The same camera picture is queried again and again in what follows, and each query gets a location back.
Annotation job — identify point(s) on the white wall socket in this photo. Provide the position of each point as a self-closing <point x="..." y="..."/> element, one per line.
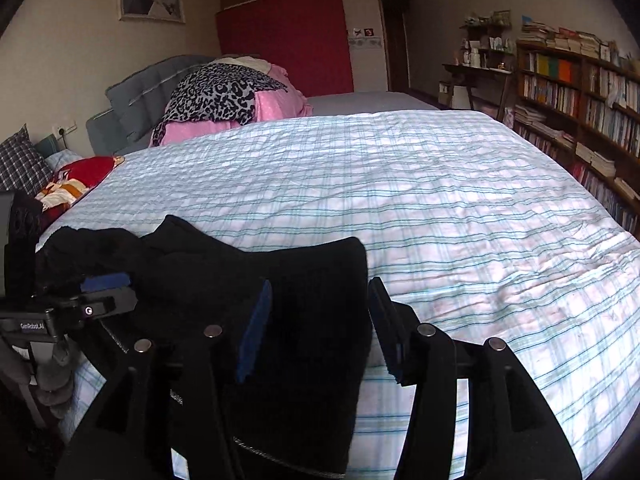
<point x="65" y="127"/>

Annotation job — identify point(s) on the red patterned pillow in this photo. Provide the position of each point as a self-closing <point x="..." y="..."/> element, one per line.
<point x="80" y="175"/>

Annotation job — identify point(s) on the plaid bed sheet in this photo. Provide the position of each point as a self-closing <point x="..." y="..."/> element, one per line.
<point x="425" y="200"/>

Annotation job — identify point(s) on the dark wooden door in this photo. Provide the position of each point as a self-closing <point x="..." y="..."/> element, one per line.
<point x="397" y="45"/>

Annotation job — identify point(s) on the black pants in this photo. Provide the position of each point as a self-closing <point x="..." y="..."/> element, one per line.
<point x="300" y="300"/>

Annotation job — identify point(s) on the small shelf with ornaments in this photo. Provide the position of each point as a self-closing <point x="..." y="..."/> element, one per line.
<point x="487" y="42"/>

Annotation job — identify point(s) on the wooden desk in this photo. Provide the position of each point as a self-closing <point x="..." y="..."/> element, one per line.
<point x="475" y="71"/>

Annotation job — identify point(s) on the wooden bookshelf with books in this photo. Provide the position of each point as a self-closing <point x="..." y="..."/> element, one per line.
<point x="585" y="100"/>

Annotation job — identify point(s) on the grey padded headboard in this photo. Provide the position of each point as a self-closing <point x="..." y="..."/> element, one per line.
<point x="135" y="95"/>

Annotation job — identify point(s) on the white wardrobe panel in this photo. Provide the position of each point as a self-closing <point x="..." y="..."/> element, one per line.
<point x="365" y="65"/>

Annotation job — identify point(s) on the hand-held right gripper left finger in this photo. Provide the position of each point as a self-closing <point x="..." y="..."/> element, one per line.
<point x="255" y="330"/>

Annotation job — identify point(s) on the leopard print blanket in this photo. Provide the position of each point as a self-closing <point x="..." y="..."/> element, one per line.
<point x="215" y="92"/>

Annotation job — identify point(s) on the grey mattress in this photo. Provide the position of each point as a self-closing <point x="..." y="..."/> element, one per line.
<point x="370" y="102"/>

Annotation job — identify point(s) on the plaid pillow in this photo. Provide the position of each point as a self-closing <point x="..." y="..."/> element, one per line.
<point x="22" y="162"/>

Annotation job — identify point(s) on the person's left hand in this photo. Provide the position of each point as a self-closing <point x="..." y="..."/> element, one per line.
<point x="52" y="380"/>

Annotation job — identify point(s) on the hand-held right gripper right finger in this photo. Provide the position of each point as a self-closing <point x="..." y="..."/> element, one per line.
<point x="387" y="330"/>

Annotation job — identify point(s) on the pink blanket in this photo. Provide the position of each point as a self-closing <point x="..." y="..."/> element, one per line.
<point x="280" y="102"/>

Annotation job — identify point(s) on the light blue pillow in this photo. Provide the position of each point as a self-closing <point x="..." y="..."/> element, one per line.
<point x="62" y="159"/>

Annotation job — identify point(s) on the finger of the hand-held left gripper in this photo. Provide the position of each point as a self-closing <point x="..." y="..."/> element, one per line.
<point x="105" y="282"/>

